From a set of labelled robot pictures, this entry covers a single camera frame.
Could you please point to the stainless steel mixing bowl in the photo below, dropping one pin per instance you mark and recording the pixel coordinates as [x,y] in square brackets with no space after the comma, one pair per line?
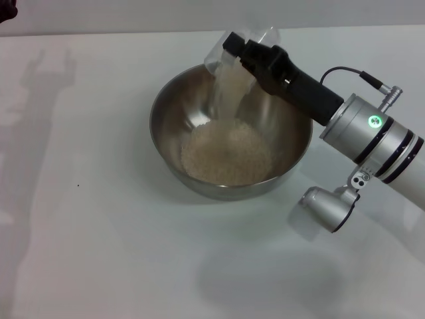
[292,133]

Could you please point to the white rice grains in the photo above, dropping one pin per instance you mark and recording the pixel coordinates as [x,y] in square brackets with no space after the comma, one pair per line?
[225,156]

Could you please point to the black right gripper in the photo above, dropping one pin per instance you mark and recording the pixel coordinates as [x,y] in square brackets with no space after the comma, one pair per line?
[292,83]

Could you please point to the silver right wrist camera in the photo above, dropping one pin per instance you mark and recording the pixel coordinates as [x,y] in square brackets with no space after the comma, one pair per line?
[327,207]

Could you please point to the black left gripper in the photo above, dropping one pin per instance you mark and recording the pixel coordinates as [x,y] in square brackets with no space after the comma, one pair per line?
[6,10]

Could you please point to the clear plastic measuring cup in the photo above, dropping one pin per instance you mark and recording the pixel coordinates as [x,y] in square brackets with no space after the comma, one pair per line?
[262,36]

